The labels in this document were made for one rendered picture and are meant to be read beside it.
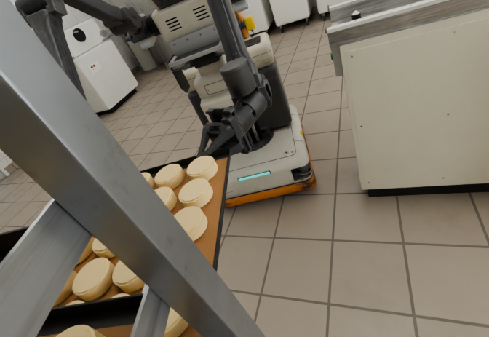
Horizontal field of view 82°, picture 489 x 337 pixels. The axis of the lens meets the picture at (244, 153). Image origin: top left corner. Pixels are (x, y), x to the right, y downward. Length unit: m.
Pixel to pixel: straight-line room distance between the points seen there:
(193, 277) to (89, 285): 0.23
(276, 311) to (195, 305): 1.15
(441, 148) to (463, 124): 0.13
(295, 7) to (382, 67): 3.54
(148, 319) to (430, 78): 1.15
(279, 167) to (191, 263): 1.33
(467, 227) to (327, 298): 0.67
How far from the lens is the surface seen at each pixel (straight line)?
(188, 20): 1.27
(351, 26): 1.11
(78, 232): 0.18
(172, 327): 0.32
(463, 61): 1.22
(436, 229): 1.52
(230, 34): 0.67
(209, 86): 1.35
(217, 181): 0.45
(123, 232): 0.17
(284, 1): 4.63
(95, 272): 0.43
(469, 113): 1.34
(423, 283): 1.38
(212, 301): 0.24
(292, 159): 1.52
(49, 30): 0.91
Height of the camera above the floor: 1.22
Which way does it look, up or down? 34 degrees down
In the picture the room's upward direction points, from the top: 24 degrees counter-clockwise
